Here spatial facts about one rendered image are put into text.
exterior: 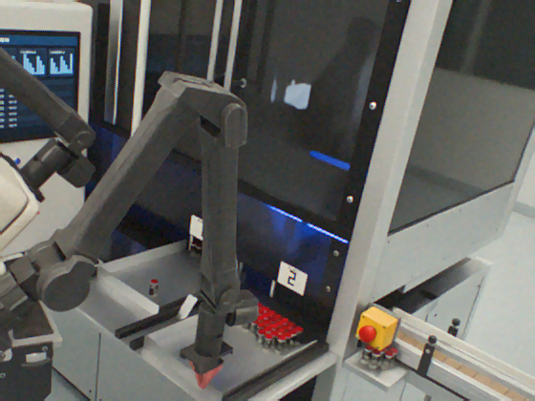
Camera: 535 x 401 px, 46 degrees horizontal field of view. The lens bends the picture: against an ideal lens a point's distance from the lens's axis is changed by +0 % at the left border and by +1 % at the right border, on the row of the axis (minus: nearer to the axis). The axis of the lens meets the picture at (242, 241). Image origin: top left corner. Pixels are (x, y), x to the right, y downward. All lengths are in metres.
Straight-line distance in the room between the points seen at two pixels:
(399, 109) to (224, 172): 0.46
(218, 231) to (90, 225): 0.25
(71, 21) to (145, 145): 1.01
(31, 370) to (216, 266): 0.40
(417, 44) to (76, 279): 0.81
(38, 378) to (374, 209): 0.79
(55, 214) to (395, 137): 1.15
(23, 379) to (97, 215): 0.41
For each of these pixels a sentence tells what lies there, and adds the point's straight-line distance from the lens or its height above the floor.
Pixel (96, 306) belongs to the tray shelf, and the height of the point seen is 0.88.
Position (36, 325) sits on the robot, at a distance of 1.30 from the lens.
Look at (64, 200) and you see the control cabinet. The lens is 2.09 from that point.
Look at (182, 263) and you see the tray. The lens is 1.91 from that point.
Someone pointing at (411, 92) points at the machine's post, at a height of 1.55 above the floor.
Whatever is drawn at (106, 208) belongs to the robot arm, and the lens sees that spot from 1.00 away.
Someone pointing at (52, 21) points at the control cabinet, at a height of 1.50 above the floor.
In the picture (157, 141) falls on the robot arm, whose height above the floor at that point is 1.47.
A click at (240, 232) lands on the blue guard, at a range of 1.70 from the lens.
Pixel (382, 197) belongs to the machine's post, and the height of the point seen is 1.32.
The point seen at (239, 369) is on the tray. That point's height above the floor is 0.88.
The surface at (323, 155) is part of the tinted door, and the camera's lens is 1.50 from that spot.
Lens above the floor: 1.76
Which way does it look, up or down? 25 degrees down
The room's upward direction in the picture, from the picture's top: 10 degrees clockwise
